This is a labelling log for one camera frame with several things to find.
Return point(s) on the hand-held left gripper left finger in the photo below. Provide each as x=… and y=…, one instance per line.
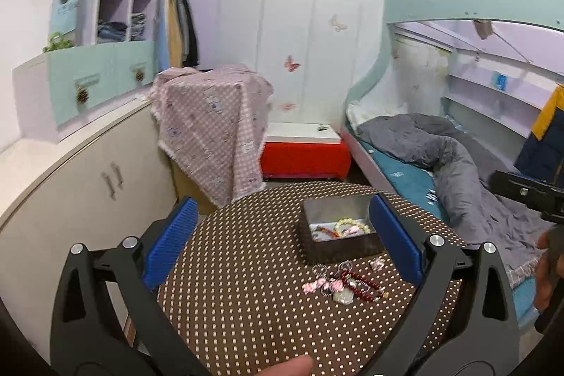
x=169, y=241

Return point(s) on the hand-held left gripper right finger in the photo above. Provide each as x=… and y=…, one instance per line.
x=396, y=241

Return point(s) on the small pink earring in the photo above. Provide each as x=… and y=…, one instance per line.
x=376, y=264

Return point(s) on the grey metal jewelry box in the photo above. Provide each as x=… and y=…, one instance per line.
x=341, y=246

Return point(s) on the pale jade pendant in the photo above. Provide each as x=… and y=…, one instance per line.
x=343, y=297

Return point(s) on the person's right hand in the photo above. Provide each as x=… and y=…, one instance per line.
x=546, y=279

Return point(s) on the person's left hand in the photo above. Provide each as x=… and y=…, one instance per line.
x=288, y=367

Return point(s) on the pink flower ornament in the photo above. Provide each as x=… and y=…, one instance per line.
x=351, y=230

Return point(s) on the teal bed sheet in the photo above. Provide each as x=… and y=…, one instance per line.
x=405, y=177

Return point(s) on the yellow and navy jacket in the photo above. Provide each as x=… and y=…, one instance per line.
x=546, y=129

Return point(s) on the grey duvet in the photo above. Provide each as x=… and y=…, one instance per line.
x=458, y=164

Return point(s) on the brown polka dot tablecloth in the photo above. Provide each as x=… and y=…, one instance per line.
x=246, y=305

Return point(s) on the small blue box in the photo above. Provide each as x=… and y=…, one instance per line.
x=500, y=81

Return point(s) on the white low cabinet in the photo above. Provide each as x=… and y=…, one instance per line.
x=66, y=191

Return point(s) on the pink checked cloth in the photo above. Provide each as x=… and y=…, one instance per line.
x=207, y=125

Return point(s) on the red storage bench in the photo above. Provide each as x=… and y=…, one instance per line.
x=304, y=160

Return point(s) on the teal drawer cabinet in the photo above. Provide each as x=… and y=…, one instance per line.
x=101, y=72

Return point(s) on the hanging clothes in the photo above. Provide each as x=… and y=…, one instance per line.
x=178, y=28

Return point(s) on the folded jeans stack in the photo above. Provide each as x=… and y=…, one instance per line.
x=121, y=30

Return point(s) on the green plastic ornament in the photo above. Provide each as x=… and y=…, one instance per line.
x=57, y=41

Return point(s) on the light blue storage box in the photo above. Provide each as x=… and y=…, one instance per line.
x=66, y=17

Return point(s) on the white wardrobe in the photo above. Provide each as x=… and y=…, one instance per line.
x=286, y=6

